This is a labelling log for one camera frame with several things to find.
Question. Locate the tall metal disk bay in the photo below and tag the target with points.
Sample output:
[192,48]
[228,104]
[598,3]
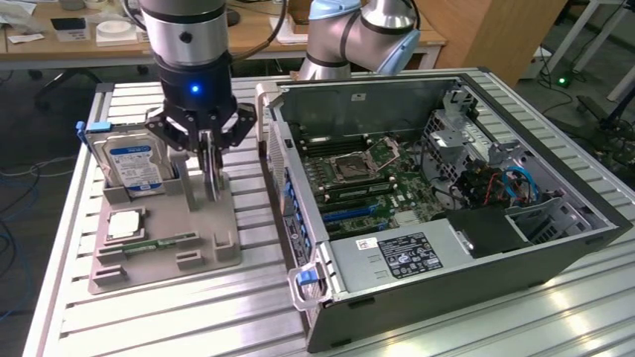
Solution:
[446,148]

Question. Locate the open socket cover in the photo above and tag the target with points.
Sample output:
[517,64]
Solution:
[384,152]

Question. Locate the white paper label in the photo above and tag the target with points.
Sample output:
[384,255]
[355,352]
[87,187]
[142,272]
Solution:
[26,38]

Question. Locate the black tripod stand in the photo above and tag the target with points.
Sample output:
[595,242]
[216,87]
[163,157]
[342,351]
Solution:
[607,111]

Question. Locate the black chair base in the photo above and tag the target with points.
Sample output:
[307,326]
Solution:
[64,80]

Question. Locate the grey cup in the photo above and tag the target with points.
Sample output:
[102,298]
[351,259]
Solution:
[72,4]

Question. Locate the graphics card with fan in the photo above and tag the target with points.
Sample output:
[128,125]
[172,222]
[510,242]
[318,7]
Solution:
[214,178]

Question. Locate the plain white box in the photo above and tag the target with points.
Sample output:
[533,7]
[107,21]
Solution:
[143,37]

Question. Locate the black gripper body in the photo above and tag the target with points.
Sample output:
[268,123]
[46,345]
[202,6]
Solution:
[196,89]

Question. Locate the blue expansion slot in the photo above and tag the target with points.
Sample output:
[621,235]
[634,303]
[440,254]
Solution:
[347,214]

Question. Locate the wooden desk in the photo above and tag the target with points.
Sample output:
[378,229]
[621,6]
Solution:
[50,52]

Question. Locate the white box with bowl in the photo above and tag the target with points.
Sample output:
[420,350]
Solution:
[116,33]

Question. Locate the green motherboard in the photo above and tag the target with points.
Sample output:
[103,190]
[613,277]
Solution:
[408,193]

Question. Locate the blue case latch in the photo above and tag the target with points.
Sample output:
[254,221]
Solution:
[306,278]

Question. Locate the black plastic shroud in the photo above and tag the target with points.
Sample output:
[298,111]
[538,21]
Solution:
[486,230]

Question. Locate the wooden cabinet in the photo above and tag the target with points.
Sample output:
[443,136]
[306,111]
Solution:
[496,37]

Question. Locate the open black PC case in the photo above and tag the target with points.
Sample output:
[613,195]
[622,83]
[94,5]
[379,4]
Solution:
[446,297]

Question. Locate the silver CPU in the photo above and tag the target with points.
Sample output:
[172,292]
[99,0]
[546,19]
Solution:
[124,225]

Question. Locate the hard disk in blue carrier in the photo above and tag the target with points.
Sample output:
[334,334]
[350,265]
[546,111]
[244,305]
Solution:
[131,163]

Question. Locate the grey power supply unit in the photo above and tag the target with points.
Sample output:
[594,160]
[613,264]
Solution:
[356,267]

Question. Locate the brown cardboard box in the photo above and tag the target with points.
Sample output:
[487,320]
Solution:
[299,11]

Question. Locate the green RAM stick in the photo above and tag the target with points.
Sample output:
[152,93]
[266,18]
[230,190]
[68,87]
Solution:
[148,246]

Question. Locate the grey parts rack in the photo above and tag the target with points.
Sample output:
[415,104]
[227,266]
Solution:
[168,219]

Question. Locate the white box black top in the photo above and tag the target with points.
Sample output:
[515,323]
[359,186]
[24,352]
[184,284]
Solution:
[71,29]

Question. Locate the white paper stack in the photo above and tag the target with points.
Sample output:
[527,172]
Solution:
[292,35]

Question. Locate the white table frame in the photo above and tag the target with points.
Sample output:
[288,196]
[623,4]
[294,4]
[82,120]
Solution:
[581,37]

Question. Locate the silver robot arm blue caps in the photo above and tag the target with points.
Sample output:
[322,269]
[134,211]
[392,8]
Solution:
[183,33]

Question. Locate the low metal disk bay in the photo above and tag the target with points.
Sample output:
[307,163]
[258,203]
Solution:
[546,223]

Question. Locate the device with green light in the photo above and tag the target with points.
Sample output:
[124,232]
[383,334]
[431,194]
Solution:
[562,81]

